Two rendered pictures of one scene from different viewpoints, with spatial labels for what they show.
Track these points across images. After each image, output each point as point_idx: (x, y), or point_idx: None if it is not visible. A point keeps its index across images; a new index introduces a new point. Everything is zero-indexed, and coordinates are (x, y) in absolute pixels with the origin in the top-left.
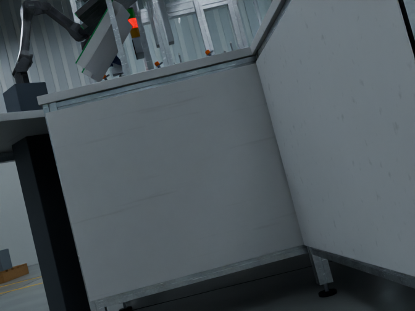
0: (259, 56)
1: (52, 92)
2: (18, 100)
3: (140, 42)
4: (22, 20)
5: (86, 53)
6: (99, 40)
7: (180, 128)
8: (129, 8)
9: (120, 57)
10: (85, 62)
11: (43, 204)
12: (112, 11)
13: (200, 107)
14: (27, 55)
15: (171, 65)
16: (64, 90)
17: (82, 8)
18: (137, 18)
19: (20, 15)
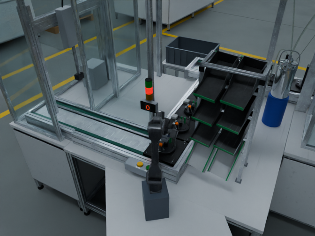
0: (289, 158)
1: (265, 224)
2: (168, 204)
3: (157, 105)
4: (155, 142)
5: (230, 173)
6: (236, 163)
7: None
8: (152, 81)
9: (242, 169)
10: (228, 177)
11: None
12: (248, 148)
13: None
14: (161, 168)
15: (277, 176)
16: (266, 218)
17: (236, 149)
18: (152, 85)
19: (149, 136)
